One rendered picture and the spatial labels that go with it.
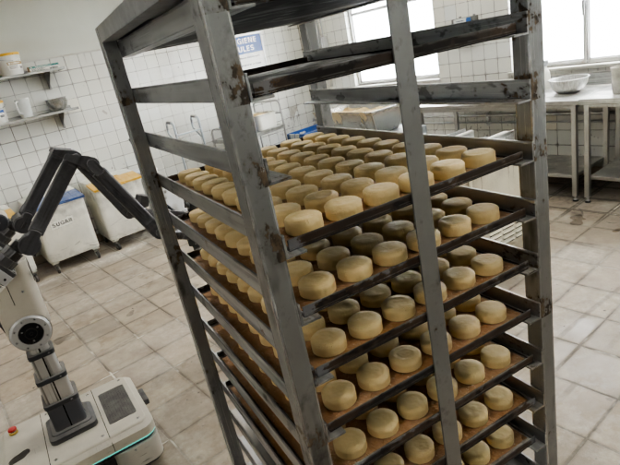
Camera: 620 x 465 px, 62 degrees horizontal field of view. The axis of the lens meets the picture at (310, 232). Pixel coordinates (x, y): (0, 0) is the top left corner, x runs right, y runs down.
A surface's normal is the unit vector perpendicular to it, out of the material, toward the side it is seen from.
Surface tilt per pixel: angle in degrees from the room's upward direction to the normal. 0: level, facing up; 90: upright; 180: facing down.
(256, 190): 90
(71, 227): 92
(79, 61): 90
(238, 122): 90
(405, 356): 0
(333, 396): 0
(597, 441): 0
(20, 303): 101
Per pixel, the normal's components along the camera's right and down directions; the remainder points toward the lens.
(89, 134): 0.62, 0.15
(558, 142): -0.76, 0.36
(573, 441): -0.19, -0.92
